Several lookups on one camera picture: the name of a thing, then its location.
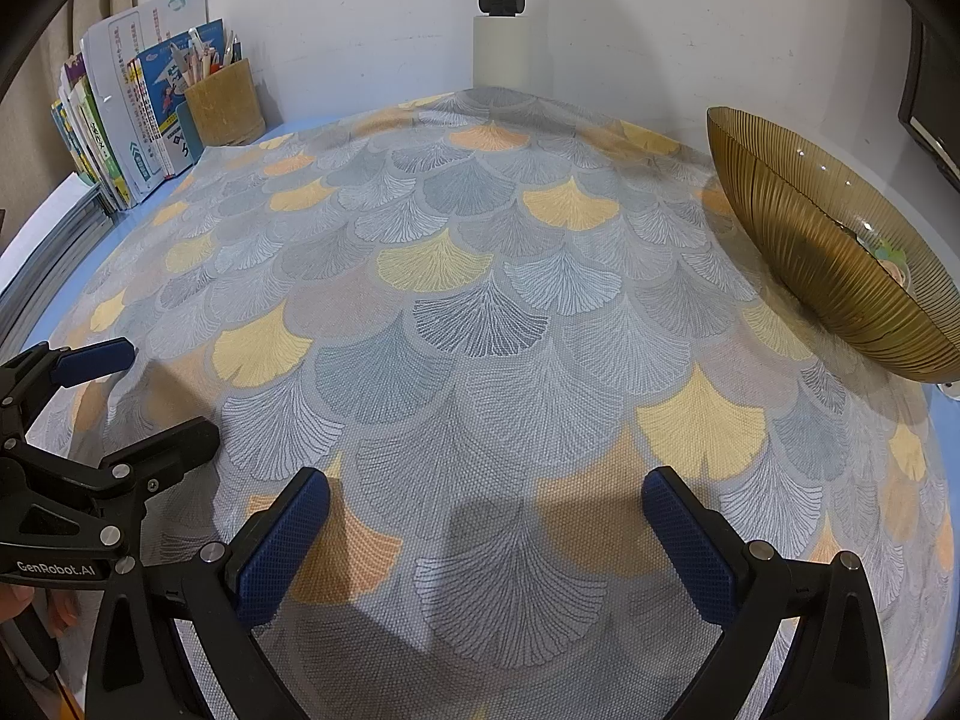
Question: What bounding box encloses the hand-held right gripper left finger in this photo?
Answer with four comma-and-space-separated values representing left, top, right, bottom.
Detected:
85, 465, 332, 720

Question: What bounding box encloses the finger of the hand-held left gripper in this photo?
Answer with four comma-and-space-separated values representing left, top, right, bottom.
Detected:
0, 424, 221, 511
0, 337, 137, 428

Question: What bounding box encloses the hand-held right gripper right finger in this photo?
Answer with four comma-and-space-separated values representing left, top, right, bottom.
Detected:
641, 465, 893, 720

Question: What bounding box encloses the amber ribbed glass bowl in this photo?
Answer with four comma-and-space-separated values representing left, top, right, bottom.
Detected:
705, 106, 960, 383

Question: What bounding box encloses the white paper stack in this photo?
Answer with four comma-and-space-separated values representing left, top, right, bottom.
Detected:
0, 171, 117, 350

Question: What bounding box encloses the teal bookend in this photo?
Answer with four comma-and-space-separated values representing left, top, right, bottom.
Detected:
175, 101, 205, 170

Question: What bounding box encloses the row of books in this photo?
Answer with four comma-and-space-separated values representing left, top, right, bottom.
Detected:
49, 0, 226, 211

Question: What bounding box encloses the tan pen holder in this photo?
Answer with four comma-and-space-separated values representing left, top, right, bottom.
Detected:
184, 58, 267, 147

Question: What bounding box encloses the ginkgo leaf printed tablecloth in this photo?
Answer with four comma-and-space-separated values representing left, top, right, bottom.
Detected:
22, 86, 953, 720

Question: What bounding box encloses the bundle of pens and pencils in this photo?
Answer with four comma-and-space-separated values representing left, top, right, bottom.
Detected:
169, 26, 245, 87

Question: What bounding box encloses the white pole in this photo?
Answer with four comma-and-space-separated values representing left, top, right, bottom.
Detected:
472, 0, 530, 91

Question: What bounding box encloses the dark monitor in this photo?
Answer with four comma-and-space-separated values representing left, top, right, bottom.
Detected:
896, 7, 960, 192

